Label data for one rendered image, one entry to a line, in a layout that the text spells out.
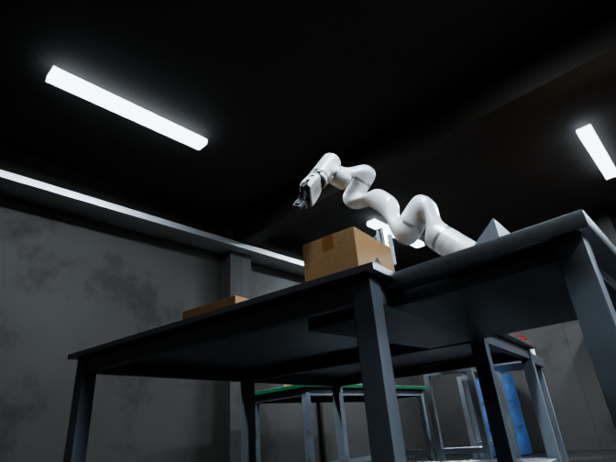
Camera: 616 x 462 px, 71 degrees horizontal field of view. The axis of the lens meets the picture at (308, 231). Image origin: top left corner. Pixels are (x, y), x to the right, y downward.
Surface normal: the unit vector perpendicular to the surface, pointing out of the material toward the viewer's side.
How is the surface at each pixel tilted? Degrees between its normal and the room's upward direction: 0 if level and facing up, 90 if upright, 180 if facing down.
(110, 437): 90
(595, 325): 90
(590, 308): 90
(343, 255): 90
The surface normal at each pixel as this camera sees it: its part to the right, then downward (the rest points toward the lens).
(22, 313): 0.72, -0.34
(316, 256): -0.61, -0.29
